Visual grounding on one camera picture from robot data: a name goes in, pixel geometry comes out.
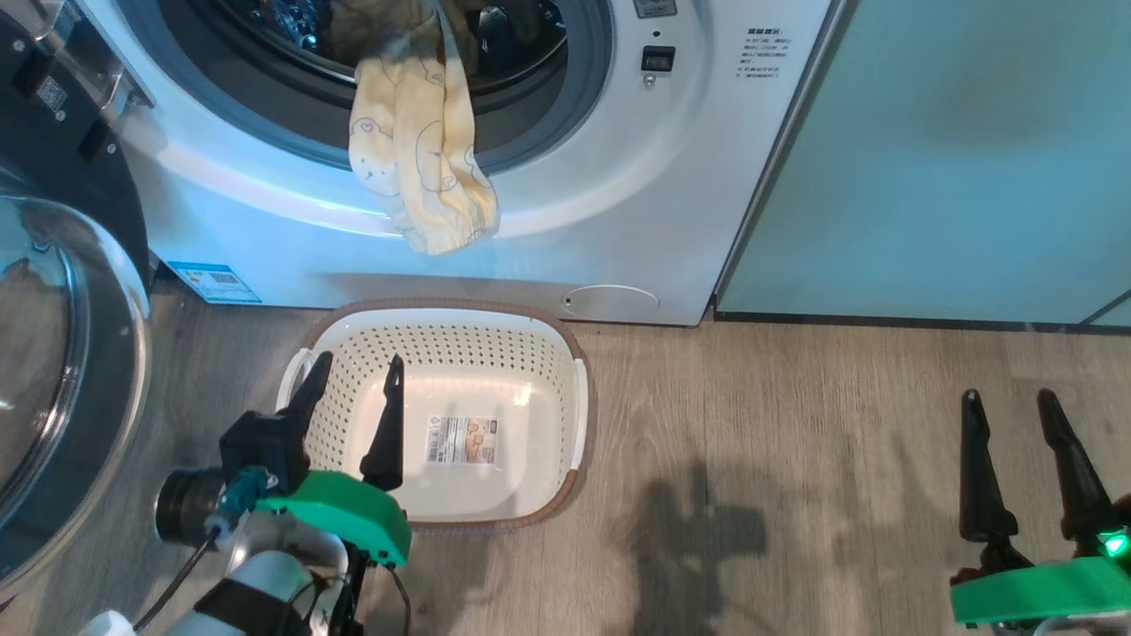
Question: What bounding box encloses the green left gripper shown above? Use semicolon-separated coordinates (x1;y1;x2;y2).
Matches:
255;351;414;567

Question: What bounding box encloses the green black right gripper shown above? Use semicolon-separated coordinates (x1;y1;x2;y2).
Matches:
949;388;1131;628

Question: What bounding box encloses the pale yellow printed garment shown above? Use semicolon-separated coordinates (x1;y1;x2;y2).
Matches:
331;0;501;258

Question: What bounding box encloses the dark grey round washer door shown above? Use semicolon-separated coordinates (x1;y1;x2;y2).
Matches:
0;0;156;607

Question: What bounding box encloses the printed basket label sticker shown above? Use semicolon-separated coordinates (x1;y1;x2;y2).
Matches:
426;414;501;468

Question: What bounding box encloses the white perforated laundry basket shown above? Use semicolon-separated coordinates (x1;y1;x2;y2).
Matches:
275;298;598;532

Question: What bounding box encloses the white front-load washing machine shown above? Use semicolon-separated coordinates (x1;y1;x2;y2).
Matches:
75;0;837;329

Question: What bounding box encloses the blue energy label sticker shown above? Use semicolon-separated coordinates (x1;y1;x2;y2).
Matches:
165;261;263;307

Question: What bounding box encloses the round white filter cover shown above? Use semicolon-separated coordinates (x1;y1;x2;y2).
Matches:
560;284;662;322

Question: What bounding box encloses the thin black camera cable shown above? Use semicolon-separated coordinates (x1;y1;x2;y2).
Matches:
133;528;215;633

